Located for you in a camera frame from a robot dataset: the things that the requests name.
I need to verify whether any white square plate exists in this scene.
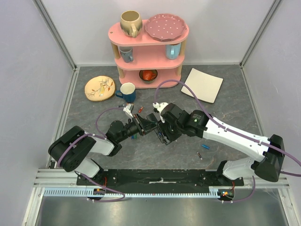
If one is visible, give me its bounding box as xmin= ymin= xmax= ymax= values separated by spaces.
xmin=184 ymin=68 xmax=223 ymax=103

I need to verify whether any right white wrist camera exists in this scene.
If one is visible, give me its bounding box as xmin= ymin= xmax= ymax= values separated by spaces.
xmin=152 ymin=102 xmax=168 ymax=123

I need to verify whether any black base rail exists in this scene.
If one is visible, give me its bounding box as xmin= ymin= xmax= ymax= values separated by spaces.
xmin=92 ymin=169 xmax=244 ymax=194

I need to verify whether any grey-blue mug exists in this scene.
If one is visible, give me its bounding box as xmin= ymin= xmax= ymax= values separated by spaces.
xmin=119 ymin=47 xmax=134 ymax=63

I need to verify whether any red cup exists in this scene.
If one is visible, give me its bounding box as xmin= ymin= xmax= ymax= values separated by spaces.
xmin=142 ymin=70 xmax=156 ymax=81

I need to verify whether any beige ceramic mug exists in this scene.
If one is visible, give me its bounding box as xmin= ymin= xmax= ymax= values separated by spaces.
xmin=120 ymin=10 xmax=143 ymax=38

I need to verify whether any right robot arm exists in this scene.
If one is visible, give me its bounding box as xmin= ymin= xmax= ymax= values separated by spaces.
xmin=153 ymin=102 xmax=285 ymax=186

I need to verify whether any yellow bird-pattern plate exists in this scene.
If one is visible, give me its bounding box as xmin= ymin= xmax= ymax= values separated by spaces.
xmin=85 ymin=75 xmax=116 ymax=102

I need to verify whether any light blue mug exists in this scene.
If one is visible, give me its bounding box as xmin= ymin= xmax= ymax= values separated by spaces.
xmin=166 ymin=43 xmax=181 ymax=60

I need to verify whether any pink three-tier shelf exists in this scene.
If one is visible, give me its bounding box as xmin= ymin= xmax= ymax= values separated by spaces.
xmin=108 ymin=23 xmax=189 ymax=89

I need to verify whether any black remote control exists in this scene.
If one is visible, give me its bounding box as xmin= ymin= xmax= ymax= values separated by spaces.
xmin=146 ymin=113 xmax=164 ymax=141

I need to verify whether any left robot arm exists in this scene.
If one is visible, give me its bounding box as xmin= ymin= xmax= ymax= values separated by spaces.
xmin=48 ymin=113 xmax=158 ymax=185

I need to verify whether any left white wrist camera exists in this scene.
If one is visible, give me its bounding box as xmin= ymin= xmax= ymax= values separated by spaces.
xmin=123 ymin=103 xmax=134 ymax=119

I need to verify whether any dark patterned bowl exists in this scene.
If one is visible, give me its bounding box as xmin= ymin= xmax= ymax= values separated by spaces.
xmin=139 ymin=69 xmax=158 ymax=84

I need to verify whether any pink dotted plate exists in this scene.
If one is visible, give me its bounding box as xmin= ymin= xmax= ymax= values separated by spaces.
xmin=145 ymin=13 xmax=187 ymax=42

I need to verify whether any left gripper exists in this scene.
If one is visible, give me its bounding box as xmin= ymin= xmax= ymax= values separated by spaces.
xmin=117 ymin=113 xmax=157 ymax=142

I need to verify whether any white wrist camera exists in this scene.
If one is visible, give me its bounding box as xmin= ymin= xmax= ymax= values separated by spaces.
xmin=123 ymin=103 xmax=134 ymax=119
xmin=152 ymin=102 xmax=168 ymax=123

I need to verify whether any dark blue mug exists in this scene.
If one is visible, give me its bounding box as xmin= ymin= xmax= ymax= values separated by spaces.
xmin=115 ymin=82 xmax=136 ymax=103

